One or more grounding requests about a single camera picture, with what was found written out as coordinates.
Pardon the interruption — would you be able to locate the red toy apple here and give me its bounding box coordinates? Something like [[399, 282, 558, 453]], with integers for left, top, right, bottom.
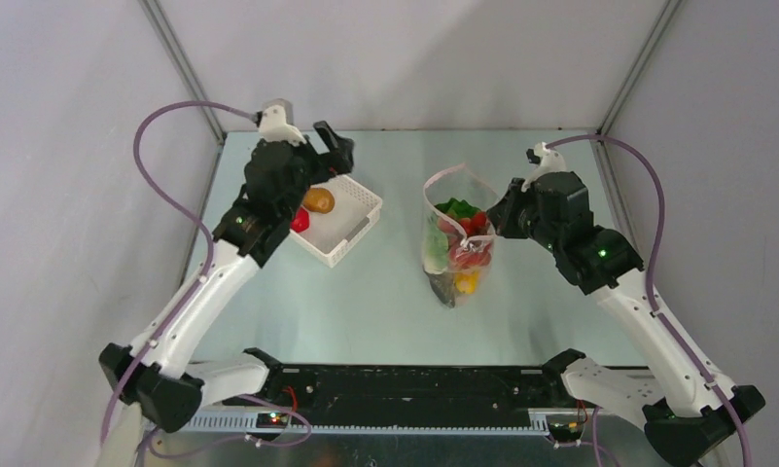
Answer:
[[291, 207, 311, 234]]

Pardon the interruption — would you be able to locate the yellow toy lemon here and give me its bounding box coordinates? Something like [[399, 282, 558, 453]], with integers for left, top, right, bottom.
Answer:
[[453, 269, 480, 295]]

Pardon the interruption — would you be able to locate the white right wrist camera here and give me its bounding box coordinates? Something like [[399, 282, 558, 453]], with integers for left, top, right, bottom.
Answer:
[[520, 142, 568, 192]]

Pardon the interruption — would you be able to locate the grey toy fish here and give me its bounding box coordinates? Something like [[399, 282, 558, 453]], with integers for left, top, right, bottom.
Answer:
[[427, 272, 456, 308]]

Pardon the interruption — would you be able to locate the green toy lettuce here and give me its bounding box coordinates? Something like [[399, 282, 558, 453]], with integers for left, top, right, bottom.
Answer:
[[422, 198, 492, 274]]

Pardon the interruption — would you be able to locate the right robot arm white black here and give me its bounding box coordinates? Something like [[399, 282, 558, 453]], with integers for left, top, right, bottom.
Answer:
[[486, 171, 765, 466]]

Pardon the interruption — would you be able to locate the white perforated plastic basket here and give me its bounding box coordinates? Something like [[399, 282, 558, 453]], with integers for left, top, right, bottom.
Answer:
[[290, 175, 383, 268]]

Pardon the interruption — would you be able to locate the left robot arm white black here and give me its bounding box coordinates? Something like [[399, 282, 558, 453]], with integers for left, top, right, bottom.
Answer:
[[98, 121, 355, 433]]

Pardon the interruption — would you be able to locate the brown toy potato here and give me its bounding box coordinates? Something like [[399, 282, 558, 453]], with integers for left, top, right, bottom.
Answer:
[[302, 188, 336, 214]]

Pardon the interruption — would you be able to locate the grey slotted cable duct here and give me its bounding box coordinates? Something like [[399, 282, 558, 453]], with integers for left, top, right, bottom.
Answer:
[[181, 412, 549, 436]]

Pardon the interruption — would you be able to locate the clear zip top bag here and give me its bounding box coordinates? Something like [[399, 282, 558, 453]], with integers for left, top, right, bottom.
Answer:
[[421, 163, 497, 308]]

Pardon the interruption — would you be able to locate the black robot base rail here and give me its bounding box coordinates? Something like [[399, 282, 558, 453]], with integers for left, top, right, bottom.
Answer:
[[244, 347, 589, 428]]

